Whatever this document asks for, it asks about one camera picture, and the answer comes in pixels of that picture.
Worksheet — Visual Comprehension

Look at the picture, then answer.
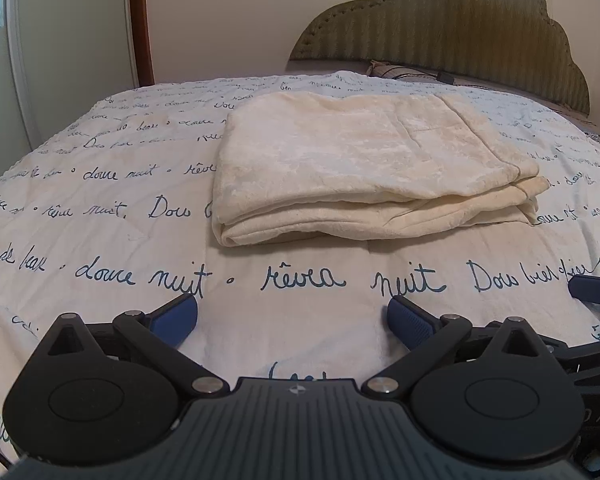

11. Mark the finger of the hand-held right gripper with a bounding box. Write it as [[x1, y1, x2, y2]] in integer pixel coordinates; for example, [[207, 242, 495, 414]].
[[545, 342, 600, 388], [567, 274, 600, 307]]

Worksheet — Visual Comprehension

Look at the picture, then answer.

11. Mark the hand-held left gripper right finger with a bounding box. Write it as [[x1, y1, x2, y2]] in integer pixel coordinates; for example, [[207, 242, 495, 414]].
[[362, 295, 556, 401]]

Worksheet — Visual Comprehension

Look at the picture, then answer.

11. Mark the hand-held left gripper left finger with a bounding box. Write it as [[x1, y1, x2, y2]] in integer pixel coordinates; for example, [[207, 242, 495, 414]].
[[35, 294, 230, 401]]

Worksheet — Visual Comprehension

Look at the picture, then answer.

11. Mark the cream towel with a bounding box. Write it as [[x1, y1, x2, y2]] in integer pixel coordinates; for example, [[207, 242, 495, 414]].
[[211, 91, 551, 248]]

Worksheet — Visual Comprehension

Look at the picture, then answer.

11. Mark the white script-print bedspread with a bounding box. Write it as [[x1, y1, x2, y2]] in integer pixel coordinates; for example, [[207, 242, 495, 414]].
[[0, 71, 600, 466]]

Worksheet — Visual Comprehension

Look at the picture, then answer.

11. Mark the striped pillow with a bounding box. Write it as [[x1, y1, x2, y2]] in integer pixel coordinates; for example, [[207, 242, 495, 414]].
[[367, 60, 476, 84]]

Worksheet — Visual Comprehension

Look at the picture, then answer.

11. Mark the white wardrobe door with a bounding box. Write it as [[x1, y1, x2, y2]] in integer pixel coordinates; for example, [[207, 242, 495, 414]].
[[0, 0, 142, 196]]

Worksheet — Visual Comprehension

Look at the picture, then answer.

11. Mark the green striped headboard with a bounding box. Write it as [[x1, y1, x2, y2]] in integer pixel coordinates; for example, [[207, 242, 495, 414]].
[[287, 0, 592, 115]]

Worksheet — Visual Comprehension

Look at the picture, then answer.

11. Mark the brown wooden frame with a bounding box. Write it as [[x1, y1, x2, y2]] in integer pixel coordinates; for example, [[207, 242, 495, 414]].
[[126, 0, 155, 87]]

